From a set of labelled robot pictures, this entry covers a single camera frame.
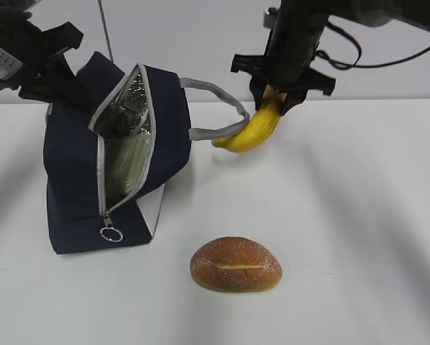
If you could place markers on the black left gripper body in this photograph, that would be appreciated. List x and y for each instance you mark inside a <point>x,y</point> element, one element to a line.
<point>25,48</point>

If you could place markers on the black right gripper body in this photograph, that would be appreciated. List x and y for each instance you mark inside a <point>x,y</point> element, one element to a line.
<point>291,46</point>

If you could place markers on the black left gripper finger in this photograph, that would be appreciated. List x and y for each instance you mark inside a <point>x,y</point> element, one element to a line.
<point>55,81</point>

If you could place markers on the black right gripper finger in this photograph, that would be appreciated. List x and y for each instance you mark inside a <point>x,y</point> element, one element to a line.
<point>293,97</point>
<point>257,88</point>

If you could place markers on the yellow banana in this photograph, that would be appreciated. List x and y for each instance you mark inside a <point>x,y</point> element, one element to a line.
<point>261,126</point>

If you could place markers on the navy insulated lunch bag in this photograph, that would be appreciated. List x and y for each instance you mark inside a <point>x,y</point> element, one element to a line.
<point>145,101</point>

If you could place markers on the green lid glass container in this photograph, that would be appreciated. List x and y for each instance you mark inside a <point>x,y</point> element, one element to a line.
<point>124,162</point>

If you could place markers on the brown bread roll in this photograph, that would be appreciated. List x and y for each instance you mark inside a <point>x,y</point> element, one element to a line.
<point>234,264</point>

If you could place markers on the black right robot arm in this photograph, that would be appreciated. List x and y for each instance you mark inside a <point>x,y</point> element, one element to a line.
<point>367,13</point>

